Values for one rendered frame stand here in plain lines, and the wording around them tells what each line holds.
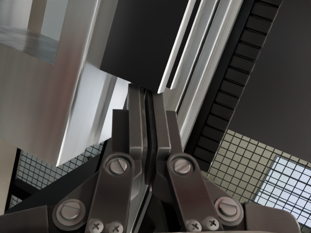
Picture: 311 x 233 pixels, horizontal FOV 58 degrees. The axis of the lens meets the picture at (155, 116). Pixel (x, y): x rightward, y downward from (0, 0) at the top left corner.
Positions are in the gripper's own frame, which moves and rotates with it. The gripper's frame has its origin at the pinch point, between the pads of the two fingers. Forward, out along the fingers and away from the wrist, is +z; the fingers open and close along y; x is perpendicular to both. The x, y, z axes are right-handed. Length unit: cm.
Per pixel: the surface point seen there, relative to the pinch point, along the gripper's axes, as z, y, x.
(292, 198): 259, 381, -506
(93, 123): 2.1, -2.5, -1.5
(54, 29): 137, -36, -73
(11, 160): 6.9, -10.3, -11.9
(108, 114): 2.9, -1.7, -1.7
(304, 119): 29, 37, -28
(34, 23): 11.8, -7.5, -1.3
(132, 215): 10.1, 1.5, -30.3
